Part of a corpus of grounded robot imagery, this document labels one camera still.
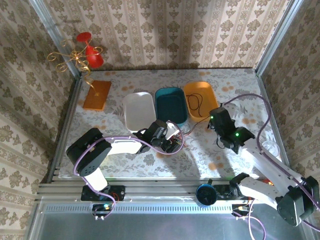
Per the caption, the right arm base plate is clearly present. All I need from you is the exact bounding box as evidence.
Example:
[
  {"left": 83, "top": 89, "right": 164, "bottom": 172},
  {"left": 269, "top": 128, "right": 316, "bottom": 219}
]
[{"left": 214, "top": 183, "right": 261, "bottom": 202}]

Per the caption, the clear plastic cup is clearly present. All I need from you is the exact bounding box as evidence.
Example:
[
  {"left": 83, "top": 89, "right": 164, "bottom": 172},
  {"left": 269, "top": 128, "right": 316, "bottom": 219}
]
[{"left": 261, "top": 140, "right": 281, "bottom": 158}]

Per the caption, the red wine glass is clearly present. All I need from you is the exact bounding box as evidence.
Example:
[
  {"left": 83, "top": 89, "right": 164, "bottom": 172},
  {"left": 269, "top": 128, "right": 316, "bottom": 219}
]
[{"left": 76, "top": 32, "right": 104, "bottom": 69}]

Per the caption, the red snack packet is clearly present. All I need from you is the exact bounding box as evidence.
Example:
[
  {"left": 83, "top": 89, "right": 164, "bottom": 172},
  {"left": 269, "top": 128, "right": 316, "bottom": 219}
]
[{"left": 259, "top": 177, "right": 275, "bottom": 187}]

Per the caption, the gold wire ornament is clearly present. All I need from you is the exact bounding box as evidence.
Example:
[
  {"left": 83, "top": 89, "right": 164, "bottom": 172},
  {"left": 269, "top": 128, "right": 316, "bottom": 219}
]
[{"left": 47, "top": 39, "right": 103, "bottom": 97}]

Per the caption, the blue round cup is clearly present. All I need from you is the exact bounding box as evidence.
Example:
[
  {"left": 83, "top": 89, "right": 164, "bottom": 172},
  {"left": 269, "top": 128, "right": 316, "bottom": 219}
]
[{"left": 195, "top": 179, "right": 218, "bottom": 208}]

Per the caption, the teal plastic tray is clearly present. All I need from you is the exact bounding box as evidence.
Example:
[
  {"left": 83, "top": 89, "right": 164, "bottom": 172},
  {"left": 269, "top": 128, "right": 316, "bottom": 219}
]
[{"left": 154, "top": 86, "right": 188, "bottom": 127}]

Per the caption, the aluminium frame post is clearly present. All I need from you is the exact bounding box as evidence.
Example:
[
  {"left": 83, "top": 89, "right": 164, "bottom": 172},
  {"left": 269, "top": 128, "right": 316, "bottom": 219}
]
[
  {"left": 28, "top": 0, "right": 83, "bottom": 78},
  {"left": 254, "top": 0, "right": 305, "bottom": 75}
]

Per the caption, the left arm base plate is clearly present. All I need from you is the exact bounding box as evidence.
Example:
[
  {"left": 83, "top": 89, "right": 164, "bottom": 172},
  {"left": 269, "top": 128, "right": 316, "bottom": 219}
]
[{"left": 80, "top": 184, "right": 126, "bottom": 202}]

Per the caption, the aluminium frame rail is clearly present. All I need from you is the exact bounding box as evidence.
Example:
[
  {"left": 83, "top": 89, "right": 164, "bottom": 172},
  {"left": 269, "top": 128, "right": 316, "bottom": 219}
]
[{"left": 34, "top": 178, "right": 310, "bottom": 202}]

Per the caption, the orange plastic tray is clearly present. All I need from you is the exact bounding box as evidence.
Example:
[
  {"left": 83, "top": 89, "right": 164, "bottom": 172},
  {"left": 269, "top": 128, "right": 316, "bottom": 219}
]
[{"left": 183, "top": 81, "right": 219, "bottom": 123}]

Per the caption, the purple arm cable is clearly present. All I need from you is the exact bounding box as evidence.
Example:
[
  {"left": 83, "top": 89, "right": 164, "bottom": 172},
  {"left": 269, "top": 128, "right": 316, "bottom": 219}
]
[
  {"left": 73, "top": 124, "right": 185, "bottom": 221},
  {"left": 219, "top": 93, "right": 320, "bottom": 240}
]

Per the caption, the small circuit board with wires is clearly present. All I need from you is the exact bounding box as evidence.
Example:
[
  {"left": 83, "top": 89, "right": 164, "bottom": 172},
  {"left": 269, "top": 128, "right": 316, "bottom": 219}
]
[
  {"left": 91, "top": 203, "right": 113, "bottom": 222},
  {"left": 231, "top": 203, "right": 253, "bottom": 221}
]

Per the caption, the black cable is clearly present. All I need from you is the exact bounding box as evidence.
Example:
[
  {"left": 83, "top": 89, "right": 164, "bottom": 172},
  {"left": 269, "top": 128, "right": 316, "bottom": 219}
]
[{"left": 187, "top": 92, "right": 205, "bottom": 118}]

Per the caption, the orange rectangular board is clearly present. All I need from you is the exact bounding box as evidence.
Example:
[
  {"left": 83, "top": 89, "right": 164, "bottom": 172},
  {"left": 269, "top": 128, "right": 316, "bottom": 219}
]
[{"left": 82, "top": 80, "right": 113, "bottom": 112}]

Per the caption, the white plastic tray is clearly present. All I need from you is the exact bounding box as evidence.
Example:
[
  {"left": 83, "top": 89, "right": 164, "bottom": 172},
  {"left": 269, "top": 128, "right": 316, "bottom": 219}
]
[{"left": 122, "top": 91, "right": 158, "bottom": 133}]

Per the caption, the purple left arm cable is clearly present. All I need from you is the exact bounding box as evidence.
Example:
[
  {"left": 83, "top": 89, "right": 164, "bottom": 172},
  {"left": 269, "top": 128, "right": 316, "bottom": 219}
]
[{"left": 73, "top": 124, "right": 185, "bottom": 221}]

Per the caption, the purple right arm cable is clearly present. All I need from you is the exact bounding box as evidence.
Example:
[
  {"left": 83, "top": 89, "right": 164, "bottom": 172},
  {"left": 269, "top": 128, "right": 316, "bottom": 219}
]
[{"left": 219, "top": 93, "right": 320, "bottom": 240}]

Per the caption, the aluminium table side rail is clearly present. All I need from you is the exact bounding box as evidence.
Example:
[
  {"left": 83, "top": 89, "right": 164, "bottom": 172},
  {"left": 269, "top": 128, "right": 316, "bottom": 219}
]
[
  {"left": 46, "top": 74, "right": 83, "bottom": 181},
  {"left": 254, "top": 69, "right": 292, "bottom": 167}
]

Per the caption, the grey metal panel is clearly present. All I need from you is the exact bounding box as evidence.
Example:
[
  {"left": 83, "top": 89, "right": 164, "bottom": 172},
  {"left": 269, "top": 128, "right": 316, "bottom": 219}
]
[{"left": 26, "top": 199, "right": 315, "bottom": 240}]

